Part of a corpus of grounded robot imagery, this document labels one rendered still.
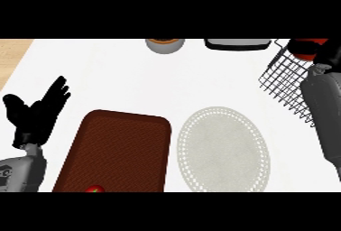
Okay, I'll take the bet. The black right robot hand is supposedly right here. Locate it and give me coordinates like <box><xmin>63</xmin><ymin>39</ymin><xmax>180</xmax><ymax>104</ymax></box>
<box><xmin>286</xmin><ymin>38</ymin><xmax>341</xmax><ymax>73</ymax></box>

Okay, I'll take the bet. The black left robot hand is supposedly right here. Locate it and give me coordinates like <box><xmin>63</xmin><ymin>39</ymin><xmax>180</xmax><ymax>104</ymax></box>
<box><xmin>1</xmin><ymin>75</ymin><xmax>72</xmax><ymax>151</ymax></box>

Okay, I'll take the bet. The red can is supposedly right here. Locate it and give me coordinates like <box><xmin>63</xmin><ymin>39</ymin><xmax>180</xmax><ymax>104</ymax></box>
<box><xmin>292</xmin><ymin>38</ymin><xmax>331</xmax><ymax>62</ymax></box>

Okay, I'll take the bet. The brown rectangular placemat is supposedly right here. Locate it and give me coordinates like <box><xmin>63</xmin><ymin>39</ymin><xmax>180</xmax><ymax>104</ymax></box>
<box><xmin>52</xmin><ymin>109</ymin><xmax>173</xmax><ymax>193</ymax></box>

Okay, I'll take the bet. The pale oval placemat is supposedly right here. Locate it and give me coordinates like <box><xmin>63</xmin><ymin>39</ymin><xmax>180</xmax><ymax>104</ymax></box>
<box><xmin>176</xmin><ymin>106</ymin><xmax>272</xmax><ymax>193</ymax></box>

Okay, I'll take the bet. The dark grey appliance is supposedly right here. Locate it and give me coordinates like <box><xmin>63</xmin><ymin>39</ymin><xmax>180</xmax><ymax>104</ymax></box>
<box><xmin>202</xmin><ymin>38</ymin><xmax>273</xmax><ymax>52</ymax></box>

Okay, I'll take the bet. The red tomato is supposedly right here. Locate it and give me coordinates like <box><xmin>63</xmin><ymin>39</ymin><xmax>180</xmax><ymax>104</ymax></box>
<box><xmin>84</xmin><ymin>184</ymin><xmax>106</xmax><ymax>193</ymax></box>

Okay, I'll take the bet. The dark wire basket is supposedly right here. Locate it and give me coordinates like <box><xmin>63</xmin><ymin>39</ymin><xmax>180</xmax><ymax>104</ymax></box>
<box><xmin>257</xmin><ymin>38</ymin><xmax>317</xmax><ymax>128</ymax></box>

